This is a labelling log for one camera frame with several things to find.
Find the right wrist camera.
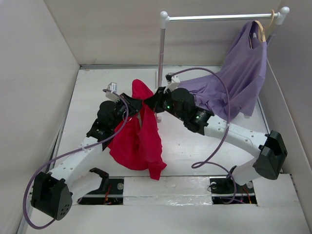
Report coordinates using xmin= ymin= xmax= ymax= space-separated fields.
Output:
xmin=163 ymin=73 xmax=180 ymax=93

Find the red t-shirt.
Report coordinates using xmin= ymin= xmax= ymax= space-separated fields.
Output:
xmin=107 ymin=78 xmax=167 ymax=181

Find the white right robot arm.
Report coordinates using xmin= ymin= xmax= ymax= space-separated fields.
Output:
xmin=144 ymin=87 xmax=288 ymax=192

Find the white metal clothes rack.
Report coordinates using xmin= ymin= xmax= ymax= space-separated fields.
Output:
xmin=153 ymin=6 xmax=290 ymax=122

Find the purple t-shirt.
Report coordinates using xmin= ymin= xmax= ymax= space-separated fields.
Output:
xmin=179 ymin=21 xmax=267 ymax=120

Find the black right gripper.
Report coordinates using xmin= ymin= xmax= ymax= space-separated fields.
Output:
xmin=144 ymin=86 xmax=186 ymax=121

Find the wooden hanger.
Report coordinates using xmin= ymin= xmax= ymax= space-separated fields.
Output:
xmin=255 ymin=9 xmax=275 ymax=43

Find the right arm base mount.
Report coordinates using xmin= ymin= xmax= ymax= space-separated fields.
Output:
xmin=207 ymin=166 xmax=258 ymax=204

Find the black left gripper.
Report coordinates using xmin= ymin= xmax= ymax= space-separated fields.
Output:
xmin=110 ymin=93 xmax=145 ymax=130

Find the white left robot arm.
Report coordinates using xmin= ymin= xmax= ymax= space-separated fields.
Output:
xmin=31 ymin=93 xmax=143 ymax=220

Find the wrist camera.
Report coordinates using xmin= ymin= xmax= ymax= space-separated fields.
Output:
xmin=104 ymin=82 xmax=119 ymax=102
xmin=163 ymin=73 xmax=180 ymax=93

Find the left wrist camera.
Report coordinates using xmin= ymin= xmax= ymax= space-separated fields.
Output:
xmin=104 ymin=82 xmax=119 ymax=102

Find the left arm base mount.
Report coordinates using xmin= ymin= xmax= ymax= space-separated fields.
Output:
xmin=78 ymin=168 xmax=124 ymax=205

